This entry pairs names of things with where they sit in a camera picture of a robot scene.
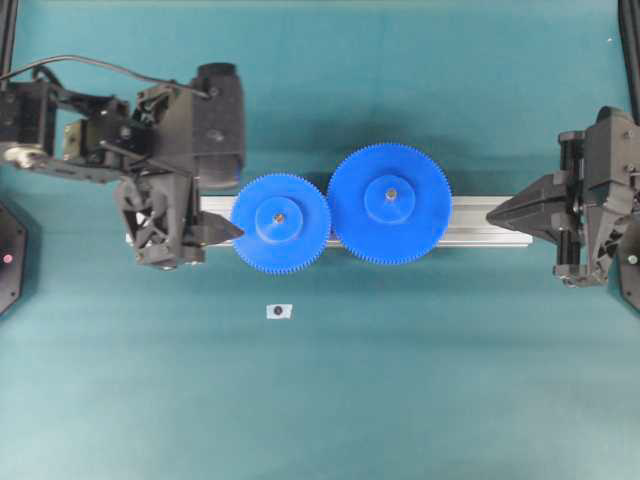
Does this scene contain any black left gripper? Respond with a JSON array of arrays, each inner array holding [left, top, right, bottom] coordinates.
[[113, 83, 244, 270]]

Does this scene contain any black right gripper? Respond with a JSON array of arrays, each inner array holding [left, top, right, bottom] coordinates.
[[486, 106, 639, 287]]

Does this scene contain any small blue gear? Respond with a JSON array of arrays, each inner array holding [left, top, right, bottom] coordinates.
[[231, 173, 331, 275]]

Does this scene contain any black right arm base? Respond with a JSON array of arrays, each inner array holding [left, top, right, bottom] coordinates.
[[609, 216, 639, 318]]

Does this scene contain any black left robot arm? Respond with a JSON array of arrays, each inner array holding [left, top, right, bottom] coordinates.
[[1, 63, 245, 270]]

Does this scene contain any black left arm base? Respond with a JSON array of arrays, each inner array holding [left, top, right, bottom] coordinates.
[[0, 203, 28, 315]]

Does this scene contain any large blue gear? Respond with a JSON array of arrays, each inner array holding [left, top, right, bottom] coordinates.
[[327, 143, 453, 265]]

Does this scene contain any aluminium extrusion rail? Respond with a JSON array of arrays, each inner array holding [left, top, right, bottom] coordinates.
[[127, 194, 535, 250]]

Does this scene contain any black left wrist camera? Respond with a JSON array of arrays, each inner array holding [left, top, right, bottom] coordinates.
[[193, 63, 246, 190]]

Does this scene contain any black camera cable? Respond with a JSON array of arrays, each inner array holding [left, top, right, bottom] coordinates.
[[0, 54, 211, 99]]

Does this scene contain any black right frame post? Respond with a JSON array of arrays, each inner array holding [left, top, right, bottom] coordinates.
[[618, 0, 639, 124]]

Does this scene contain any black frame post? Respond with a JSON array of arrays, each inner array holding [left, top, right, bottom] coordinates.
[[0, 0, 19, 74], [618, 0, 639, 124]]

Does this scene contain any black left frame post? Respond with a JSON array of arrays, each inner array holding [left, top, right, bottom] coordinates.
[[0, 0, 19, 74]]

